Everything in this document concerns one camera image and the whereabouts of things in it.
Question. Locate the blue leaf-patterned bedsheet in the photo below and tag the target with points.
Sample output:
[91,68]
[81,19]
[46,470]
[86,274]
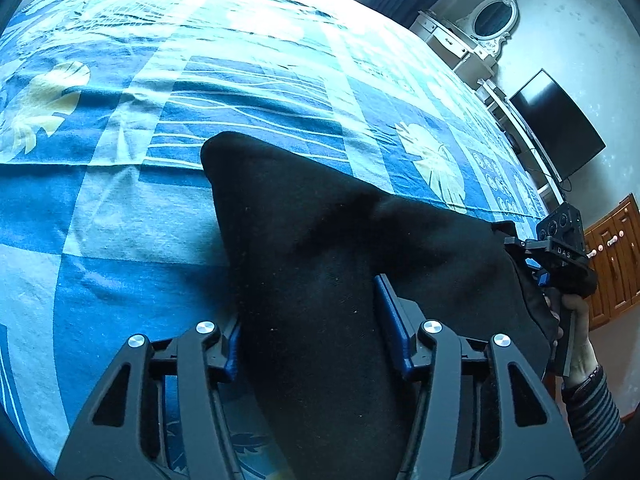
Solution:
[150,160]

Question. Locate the black flat television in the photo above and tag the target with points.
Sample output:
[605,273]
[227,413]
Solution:
[557,122]

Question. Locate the person's right hand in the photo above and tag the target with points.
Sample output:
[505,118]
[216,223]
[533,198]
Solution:
[582,340]

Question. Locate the white dressing table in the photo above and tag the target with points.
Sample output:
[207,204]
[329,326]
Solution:
[450,42]

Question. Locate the brown wooden cabinet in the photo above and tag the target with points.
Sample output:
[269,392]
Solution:
[615,265]

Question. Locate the white oval framed mirror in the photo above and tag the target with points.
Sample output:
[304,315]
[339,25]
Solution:
[494,19]

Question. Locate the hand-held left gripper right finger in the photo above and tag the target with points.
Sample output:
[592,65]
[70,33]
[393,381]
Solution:
[395,320]

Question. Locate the person's right forearm striped sleeve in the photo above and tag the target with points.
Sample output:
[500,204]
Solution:
[595,420]

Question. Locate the white television stand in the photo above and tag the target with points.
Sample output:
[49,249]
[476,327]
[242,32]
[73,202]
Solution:
[520,132]

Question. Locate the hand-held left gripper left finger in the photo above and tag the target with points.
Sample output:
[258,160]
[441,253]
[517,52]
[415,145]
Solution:
[231,355]

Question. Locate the black pants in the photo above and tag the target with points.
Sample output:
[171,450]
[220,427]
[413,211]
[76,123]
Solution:
[310,260]

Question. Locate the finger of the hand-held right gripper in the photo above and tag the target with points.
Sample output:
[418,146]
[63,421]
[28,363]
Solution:
[515,243]

